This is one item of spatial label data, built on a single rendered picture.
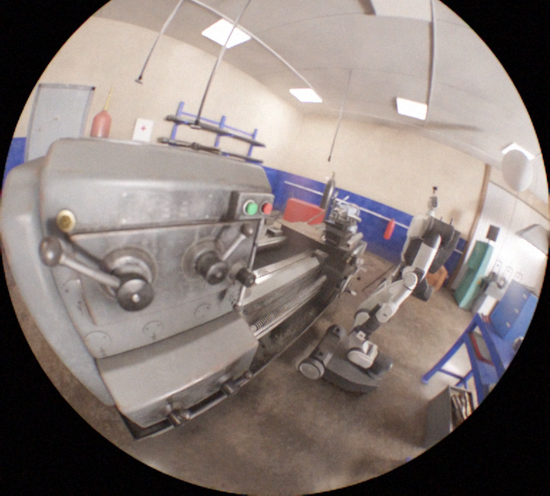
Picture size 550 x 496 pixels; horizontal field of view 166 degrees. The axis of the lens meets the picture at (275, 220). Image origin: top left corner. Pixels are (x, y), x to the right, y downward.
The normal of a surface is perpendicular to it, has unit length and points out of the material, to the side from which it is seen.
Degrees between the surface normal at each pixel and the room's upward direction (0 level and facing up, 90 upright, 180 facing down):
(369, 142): 90
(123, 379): 32
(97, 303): 90
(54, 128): 90
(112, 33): 90
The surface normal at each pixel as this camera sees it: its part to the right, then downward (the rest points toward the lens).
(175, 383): 0.62, -0.59
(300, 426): 0.26, -0.93
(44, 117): 0.76, 0.36
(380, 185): -0.61, 0.06
